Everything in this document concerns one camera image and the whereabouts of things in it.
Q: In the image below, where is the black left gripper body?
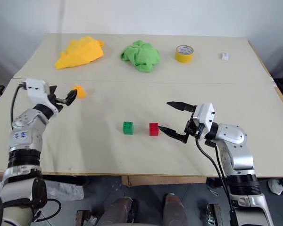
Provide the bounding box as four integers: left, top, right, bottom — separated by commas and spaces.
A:
49, 93, 67, 113

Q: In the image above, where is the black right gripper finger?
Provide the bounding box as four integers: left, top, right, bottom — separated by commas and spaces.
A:
158, 126, 189, 144
166, 101, 198, 113

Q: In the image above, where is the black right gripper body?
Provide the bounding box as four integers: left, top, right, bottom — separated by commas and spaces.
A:
183, 112, 205, 140

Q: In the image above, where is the yellow toy brick cube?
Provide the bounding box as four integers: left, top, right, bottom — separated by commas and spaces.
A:
73, 85, 87, 99

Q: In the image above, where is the red toy brick cube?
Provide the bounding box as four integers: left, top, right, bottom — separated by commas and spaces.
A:
149, 122, 160, 137

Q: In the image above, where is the crumpled yellow cloth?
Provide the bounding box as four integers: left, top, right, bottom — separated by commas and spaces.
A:
53, 35, 105, 70

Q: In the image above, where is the green toy brick cube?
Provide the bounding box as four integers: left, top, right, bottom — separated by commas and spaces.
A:
122, 121, 135, 136

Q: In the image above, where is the yellow tape roll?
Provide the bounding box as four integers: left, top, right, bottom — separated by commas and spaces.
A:
174, 44, 195, 64

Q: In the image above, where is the crumpled green cloth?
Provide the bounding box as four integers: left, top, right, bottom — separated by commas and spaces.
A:
119, 40, 161, 73

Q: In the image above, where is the dark rounded shape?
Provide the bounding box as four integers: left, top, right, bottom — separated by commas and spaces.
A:
98, 197, 139, 226
163, 193, 187, 226

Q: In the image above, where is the clear plastic bag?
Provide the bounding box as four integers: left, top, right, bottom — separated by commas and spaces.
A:
44, 180, 85, 202

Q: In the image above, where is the white sneaker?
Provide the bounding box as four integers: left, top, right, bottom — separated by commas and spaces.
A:
267, 178, 283, 196

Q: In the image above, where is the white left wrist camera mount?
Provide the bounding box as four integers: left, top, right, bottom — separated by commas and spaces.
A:
24, 79, 58, 114

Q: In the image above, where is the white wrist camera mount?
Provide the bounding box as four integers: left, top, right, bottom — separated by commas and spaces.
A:
24, 79, 58, 114
192, 102, 216, 133

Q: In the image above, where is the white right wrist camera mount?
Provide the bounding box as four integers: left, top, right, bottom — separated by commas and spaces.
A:
192, 102, 216, 133

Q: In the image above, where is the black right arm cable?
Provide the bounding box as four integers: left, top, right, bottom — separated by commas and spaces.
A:
212, 143, 228, 181
195, 138, 236, 226

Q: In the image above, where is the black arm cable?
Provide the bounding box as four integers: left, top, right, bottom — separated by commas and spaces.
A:
10, 82, 27, 125
195, 138, 236, 226
212, 143, 228, 181

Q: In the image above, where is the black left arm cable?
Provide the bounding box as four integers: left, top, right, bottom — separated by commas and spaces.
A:
10, 82, 27, 125

